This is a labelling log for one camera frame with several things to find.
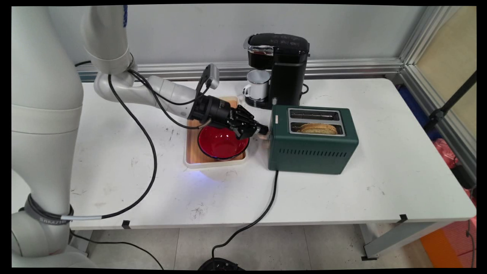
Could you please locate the horizontal aluminium frame rail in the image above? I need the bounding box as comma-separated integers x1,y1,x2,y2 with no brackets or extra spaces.
76,58,404,82

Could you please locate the upright aluminium frame post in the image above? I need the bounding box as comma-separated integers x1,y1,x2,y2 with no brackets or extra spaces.
398,6,463,66

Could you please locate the toast bread slice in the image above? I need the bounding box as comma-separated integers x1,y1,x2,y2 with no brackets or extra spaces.
296,123,338,135

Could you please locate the thin black camera cable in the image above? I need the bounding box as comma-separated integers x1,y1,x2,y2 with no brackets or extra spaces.
127,68,212,106

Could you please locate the red plastic bag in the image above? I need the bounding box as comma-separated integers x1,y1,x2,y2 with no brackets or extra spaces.
434,138,459,169

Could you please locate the black coffee machine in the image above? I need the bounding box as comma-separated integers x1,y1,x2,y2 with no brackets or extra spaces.
243,33,310,110

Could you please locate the black toaster power cable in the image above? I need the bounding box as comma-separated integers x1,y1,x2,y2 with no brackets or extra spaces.
211,170,279,263

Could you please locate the aluminium side frame rail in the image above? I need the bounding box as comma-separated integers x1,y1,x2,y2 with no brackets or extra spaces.
399,65,477,183

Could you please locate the grey table leg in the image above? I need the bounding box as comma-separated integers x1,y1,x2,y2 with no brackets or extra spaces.
358,221,453,261

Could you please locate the black power strip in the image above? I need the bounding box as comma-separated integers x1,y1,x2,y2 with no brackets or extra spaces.
198,258,246,271

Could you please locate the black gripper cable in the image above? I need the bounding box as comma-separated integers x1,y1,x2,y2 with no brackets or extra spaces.
131,70,212,130

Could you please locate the green toaster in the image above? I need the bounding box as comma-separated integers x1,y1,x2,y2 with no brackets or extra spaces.
267,105,360,175

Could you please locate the blue storage box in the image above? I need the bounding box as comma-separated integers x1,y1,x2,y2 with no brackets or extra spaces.
398,86,442,141

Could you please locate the black floor cable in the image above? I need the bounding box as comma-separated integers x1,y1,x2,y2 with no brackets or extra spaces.
70,230,164,270

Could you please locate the grey velcro strap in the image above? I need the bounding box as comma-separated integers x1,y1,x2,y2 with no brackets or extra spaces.
24,194,74,226

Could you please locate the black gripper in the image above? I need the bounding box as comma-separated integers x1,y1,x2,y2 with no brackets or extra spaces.
189,95,269,140

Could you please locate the red bowl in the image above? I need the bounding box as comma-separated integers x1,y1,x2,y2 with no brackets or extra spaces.
197,126,250,161

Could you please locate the black tripod pole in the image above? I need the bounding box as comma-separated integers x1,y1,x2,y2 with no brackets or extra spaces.
423,70,477,132

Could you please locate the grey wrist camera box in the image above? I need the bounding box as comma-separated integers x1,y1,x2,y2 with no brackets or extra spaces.
200,64,220,96

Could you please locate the beige panel board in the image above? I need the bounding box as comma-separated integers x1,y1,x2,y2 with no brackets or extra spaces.
417,6,477,139

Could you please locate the white enamel mug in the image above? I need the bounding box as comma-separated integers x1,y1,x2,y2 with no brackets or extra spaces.
243,70,271,101

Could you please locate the orange floor item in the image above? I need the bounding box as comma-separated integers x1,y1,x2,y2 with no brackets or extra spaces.
420,228,463,268

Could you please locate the wooden tray with cream rim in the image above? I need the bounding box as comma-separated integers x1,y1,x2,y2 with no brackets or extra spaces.
184,96,248,169

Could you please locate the black cable with white sleeve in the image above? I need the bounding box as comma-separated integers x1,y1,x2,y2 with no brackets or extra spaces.
60,74,158,222

